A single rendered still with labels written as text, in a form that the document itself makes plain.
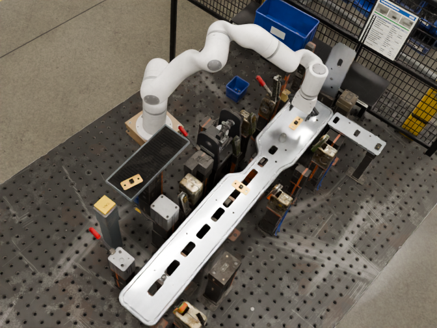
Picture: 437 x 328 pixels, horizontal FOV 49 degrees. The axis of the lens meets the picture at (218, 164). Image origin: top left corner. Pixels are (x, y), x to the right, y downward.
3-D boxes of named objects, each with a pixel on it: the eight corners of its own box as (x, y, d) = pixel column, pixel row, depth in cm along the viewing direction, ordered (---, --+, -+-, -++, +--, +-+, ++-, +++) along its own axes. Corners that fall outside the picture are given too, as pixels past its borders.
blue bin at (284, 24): (298, 56, 257) (305, 38, 246) (251, 29, 263) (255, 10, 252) (313, 39, 265) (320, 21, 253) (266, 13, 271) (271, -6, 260)
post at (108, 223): (114, 257, 225) (105, 218, 187) (103, 247, 227) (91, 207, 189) (125, 245, 229) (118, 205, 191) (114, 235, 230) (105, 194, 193)
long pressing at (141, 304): (156, 334, 182) (156, 334, 181) (112, 297, 188) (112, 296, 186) (335, 112, 245) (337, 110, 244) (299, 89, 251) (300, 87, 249)
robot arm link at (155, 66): (140, 112, 235) (140, 81, 215) (147, 83, 245) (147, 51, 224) (164, 117, 236) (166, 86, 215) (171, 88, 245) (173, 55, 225)
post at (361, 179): (361, 185, 259) (383, 157, 234) (344, 174, 261) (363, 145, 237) (367, 177, 262) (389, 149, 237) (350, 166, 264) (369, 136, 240)
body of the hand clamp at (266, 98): (260, 145, 265) (272, 106, 235) (250, 138, 267) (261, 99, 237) (266, 138, 268) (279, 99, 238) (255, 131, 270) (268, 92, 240)
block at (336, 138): (322, 177, 259) (339, 149, 235) (305, 165, 262) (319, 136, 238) (331, 165, 263) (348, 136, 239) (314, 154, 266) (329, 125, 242)
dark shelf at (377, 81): (369, 110, 247) (372, 107, 244) (229, 23, 268) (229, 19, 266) (389, 85, 257) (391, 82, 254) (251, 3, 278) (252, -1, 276)
